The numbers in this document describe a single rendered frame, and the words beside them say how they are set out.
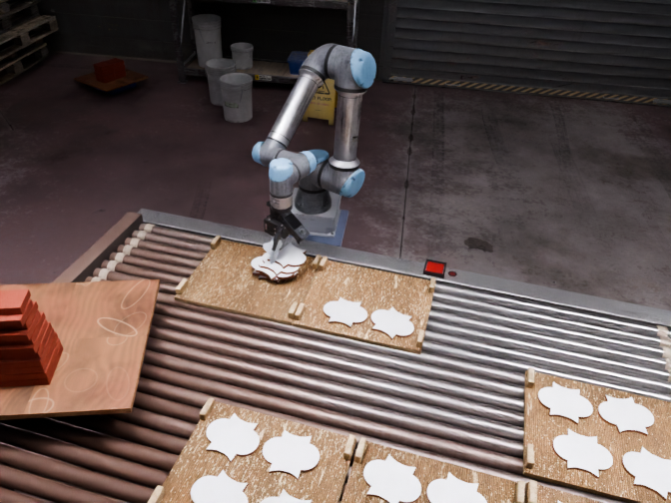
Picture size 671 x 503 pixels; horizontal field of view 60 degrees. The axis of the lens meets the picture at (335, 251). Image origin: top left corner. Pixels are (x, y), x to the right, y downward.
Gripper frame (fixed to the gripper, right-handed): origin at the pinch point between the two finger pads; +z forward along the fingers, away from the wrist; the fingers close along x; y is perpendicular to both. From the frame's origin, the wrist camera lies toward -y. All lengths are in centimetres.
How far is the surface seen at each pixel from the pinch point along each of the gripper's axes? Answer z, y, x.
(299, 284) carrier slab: 5.9, -8.9, 4.4
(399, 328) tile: 4.9, -47.9, 2.1
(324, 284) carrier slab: 5.9, -15.6, -1.0
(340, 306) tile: 4.9, -27.4, 5.4
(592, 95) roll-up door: 95, 18, -508
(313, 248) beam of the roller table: 8.0, 2.4, -17.8
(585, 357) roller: 8, -98, -26
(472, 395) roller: 8, -77, 9
